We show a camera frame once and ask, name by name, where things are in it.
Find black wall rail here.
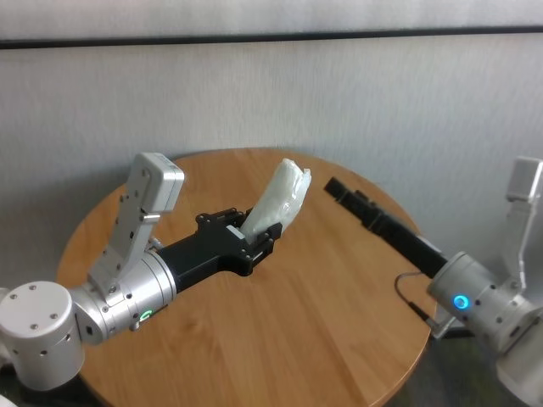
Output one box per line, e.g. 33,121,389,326
0,25,543,50

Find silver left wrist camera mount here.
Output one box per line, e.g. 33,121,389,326
87,152,186,306

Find right arm cable with plug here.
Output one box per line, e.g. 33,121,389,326
394,270,440,330

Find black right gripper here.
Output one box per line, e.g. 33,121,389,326
324,176,451,279

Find black baseboard strip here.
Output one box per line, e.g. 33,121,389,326
430,328,479,340

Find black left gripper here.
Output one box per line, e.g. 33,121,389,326
157,208,283,293

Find white sandbag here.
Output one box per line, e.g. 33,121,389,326
240,159,311,243

